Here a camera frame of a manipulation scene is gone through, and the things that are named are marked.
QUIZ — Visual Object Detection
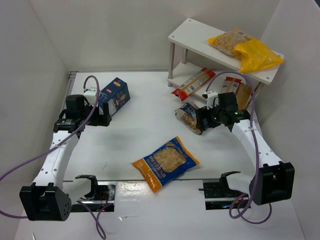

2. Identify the Agnesi tricolor fusilli bag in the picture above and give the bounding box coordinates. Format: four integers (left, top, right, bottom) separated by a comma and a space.
174, 101, 203, 135

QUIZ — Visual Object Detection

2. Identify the dark blue pasta box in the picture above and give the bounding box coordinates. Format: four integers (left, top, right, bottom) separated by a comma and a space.
98, 77, 131, 117

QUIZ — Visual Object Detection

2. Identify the red spaghetti pack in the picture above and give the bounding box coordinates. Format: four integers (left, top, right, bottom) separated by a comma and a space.
171, 67, 216, 101
220, 76, 242, 94

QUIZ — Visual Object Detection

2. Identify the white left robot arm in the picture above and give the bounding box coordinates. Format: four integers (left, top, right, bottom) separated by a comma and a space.
19, 94, 112, 221

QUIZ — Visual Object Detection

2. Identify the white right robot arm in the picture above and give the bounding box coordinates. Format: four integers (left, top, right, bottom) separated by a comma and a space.
196, 106, 295, 206

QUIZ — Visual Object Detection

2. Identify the blue orange orecchiette pasta bag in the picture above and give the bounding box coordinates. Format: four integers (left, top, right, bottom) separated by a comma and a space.
132, 136, 200, 194

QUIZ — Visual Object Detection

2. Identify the white two-tier shelf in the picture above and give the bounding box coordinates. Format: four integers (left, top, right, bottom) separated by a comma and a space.
166, 17, 285, 108

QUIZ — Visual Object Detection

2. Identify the yellow pasta bag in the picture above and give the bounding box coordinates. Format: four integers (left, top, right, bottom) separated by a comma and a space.
233, 38, 284, 73

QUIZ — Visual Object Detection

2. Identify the clear fusilli pasta bag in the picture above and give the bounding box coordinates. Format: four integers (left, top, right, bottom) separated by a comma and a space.
207, 27, 255, 57

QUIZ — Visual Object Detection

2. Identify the brown spaghetti pack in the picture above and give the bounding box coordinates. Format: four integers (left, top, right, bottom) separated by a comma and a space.
235, 83, 252, 109

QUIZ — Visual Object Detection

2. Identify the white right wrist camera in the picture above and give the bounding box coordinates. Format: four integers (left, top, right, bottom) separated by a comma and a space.
202, 90, 218, 110

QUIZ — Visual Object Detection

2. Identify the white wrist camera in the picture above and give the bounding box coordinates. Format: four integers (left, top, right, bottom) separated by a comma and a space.
83, 87, 100, 107
202, 90, 218, 110

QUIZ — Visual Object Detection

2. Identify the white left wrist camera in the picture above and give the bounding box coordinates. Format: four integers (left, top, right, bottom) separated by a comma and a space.
83, 87, 100, 107

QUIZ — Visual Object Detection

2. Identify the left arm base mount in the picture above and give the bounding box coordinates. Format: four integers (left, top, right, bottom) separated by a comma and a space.
62, 178, 117, 213

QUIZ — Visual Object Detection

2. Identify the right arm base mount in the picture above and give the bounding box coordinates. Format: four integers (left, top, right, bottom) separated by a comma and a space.
198, 178, 242, 211

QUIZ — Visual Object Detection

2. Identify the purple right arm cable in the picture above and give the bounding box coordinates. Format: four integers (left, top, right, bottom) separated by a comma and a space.
205, 71, 273, 224

